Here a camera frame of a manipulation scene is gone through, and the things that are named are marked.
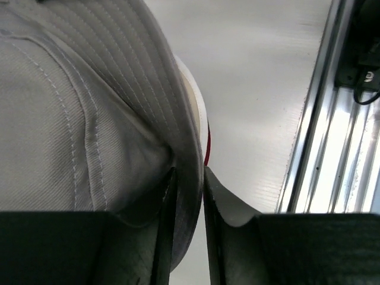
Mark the white bucket hat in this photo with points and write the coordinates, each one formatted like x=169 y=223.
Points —
x=185 y=73

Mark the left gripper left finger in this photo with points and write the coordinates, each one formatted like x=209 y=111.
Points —
x=133 y=246

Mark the aluminium mounting rail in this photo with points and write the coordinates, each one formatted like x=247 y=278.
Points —
x=335 y=162

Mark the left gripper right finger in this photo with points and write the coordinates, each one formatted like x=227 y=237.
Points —
x=249 y=247

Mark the grey bucket hat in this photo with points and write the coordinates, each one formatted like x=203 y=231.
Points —
x=94 y=111

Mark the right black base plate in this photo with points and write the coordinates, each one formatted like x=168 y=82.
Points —
x=358 y=67

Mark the beige bucket hat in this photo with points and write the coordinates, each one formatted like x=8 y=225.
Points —
x=193 y=96

